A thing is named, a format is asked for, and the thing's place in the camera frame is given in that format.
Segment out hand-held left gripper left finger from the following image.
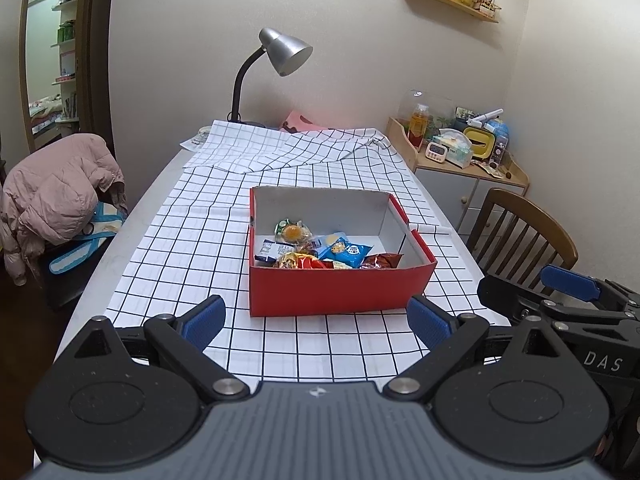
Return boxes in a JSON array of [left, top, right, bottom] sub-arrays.
[[55, 294, 251, 402]]

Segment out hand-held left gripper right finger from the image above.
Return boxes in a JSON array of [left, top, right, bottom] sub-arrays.
[[382, 295, 588, 403]]

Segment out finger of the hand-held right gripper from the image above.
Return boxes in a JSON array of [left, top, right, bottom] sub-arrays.
[[540, 265, 640, 321], [477, 275, 636, 329]]

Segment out red brown snack packet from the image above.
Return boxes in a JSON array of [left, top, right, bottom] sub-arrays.
[[360, 252, 405, 270]]

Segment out red cardboard box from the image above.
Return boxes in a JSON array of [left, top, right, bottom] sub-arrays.
[[248, 186, 438, 318]]

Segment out white navy snack packet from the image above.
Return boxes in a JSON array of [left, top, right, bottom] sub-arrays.
[[254, 237, 296, 267]]

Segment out blue cookie packet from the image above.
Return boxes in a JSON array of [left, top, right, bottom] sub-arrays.
[[317, 232, 373, 268]]

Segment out red orange nut bag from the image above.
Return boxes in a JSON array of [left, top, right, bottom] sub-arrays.
[[274, 251, 333, 271]]

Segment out cream yolk pastry packet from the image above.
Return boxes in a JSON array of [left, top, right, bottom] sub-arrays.
[[274, 219, 313, 247]]

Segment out white black-grid tablecloth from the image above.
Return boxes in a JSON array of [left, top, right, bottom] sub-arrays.
[[105, 120, 501, 383]]

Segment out brown wooden chair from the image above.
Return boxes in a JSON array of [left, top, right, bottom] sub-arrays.
[[465, 188, 578, 278]]

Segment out grey wood-top cabinet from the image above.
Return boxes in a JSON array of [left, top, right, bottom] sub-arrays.
[[386, 117, 530, 241]]

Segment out blue and white bag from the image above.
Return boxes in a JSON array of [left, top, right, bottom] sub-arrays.
[[49, 200, 126, 275]]

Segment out dark chair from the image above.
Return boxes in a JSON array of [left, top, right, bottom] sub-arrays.
[[37, 240, 113, 311]]

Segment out yellow box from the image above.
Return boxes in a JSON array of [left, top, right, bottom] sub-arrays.
[[462, 126, 497, 162]]

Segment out white green tissue pack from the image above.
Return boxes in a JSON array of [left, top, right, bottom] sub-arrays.
[[432, 129, 474, 168]]

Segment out printed paper sheet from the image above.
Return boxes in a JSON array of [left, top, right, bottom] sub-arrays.
[[180, 127, 213, 151]]

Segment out orange liquid bottle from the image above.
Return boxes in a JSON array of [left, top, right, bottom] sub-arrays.
[[409, 104, 431, 150]]

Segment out pink puffer jacket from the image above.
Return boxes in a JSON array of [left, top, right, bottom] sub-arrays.
[[0, 133, 128, 286]]

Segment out clear glass dome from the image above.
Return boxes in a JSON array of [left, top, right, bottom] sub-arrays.
[[400, 89, 435, 126]]

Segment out pink pouch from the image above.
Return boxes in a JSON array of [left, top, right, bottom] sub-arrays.
[[280, 109, 326, 133]]

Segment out silver gooseneck desk lamp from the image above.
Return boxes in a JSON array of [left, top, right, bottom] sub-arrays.
[[227, 27, 314, 128]]

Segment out white shelf unit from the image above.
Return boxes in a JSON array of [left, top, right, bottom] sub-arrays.
[[50, 0, 81, 121]]

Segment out wooden door frame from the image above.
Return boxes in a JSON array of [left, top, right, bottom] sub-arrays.
[[17, 0, 116, 153]]

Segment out wooden wall shelf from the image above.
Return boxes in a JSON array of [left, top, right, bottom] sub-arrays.
[[398, 0, 501, 23]]

